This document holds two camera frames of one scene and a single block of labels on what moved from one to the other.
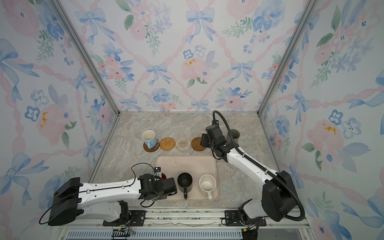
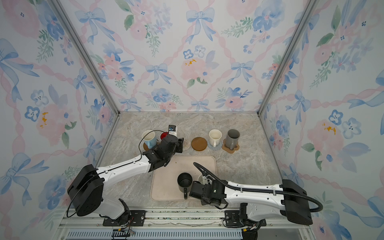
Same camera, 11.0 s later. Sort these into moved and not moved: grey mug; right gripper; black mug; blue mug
Moved: right gripper
Not moved: black mug; grey mug; blue mug
